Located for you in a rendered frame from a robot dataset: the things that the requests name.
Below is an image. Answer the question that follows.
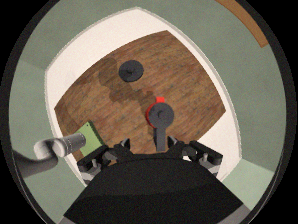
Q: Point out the red kettle with black handle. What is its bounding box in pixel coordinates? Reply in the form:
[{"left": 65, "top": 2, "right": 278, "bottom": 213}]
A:
[{"left": 145, "top": 97, "right": 174, "bottom": 152}]

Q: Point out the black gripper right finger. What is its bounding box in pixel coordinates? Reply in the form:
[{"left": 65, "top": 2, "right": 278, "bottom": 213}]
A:
[{"left": 160, "top": 136, "right": 223, "bottom": 177}]

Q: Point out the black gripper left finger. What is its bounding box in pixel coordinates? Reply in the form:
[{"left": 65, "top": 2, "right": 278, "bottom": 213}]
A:
[{"left": 76, "top": 138, "right": 141, "bottom": 185}]

